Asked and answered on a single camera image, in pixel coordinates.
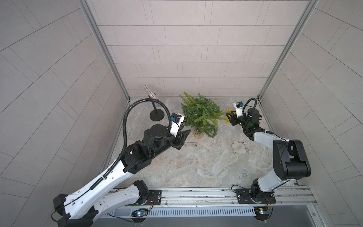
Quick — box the small green christmas tree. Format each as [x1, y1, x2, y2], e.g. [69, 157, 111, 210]
[180, 92, 226, 138]

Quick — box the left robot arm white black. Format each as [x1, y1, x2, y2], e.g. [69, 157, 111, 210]
[54, 124, 191, 227]

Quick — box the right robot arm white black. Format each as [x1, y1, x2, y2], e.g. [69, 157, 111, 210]
[226, 102, 312, 203]

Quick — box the yellow plastic triangular holder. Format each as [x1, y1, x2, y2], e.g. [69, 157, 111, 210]
[225, 109, 232, 123]

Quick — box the beige flat cookie-shaped piece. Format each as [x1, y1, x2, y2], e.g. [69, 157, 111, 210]
[232, 141, 252, 155]

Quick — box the glitter microphone on black stand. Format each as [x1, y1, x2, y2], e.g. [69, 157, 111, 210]
[144, 85, 164, 122]

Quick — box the left green circuit board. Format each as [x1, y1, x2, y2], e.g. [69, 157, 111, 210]
[131, 209, 149, 218]

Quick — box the green circuit board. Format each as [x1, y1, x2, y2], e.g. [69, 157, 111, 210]
[131, 209, 149, 218]
[253, 206, 270, 221]

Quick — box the right green circuit board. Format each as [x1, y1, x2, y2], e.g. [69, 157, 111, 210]
[253, 206, 270, 221]

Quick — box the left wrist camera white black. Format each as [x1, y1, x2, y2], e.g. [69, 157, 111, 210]
[170, 113, 185, 138]

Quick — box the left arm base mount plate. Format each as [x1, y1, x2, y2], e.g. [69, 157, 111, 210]
[137, 190, 162, 206]

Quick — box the left black corrugated cable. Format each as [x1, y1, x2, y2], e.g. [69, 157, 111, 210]
[89, 98, 173, 191]

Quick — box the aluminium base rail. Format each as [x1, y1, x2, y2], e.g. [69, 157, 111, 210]
[104, 186, 320, 222]

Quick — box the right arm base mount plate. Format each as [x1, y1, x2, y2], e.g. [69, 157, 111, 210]
[235, 188, 276, 204]

